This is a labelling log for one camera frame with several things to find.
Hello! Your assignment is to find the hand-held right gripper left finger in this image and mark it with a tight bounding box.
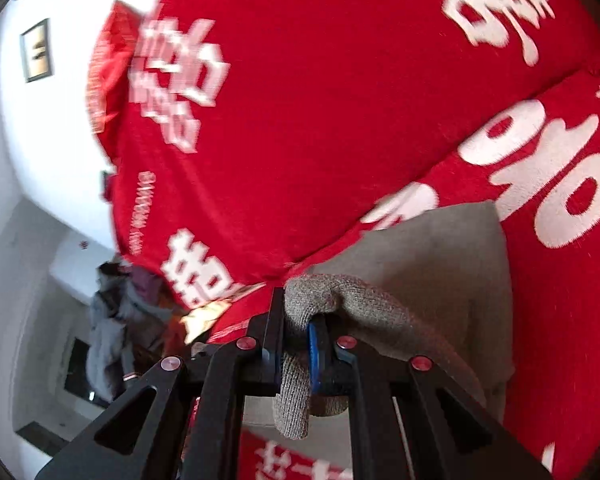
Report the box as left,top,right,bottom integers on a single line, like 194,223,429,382
35,287,287,480

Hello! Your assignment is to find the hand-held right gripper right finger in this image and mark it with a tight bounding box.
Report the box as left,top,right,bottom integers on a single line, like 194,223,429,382
306,316,553,480

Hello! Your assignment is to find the grey knit sweater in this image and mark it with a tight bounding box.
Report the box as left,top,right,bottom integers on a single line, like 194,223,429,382
242,200,515,441

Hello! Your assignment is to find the pile of grey purple clothes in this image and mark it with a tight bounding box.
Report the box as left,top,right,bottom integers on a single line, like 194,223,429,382
85,260,181,401

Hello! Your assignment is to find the cream cloth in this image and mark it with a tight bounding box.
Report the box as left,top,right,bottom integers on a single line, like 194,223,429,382
180,285,266,346

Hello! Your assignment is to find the dark glass panel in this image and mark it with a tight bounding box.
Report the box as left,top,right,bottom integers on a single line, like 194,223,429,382
62,337,111,403

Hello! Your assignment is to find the red printed sofa seat cover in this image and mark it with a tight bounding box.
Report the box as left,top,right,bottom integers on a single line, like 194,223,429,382
180,70,600,480

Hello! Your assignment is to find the red printed sofa back cushion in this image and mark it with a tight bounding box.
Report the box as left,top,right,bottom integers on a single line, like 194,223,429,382
105,0,600,311

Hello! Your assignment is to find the red glossy cloth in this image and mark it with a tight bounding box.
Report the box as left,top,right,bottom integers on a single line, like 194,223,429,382
86,0,148,136

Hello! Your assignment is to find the small framed wall picture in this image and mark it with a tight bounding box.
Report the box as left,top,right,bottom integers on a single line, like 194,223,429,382
19,17,53,83

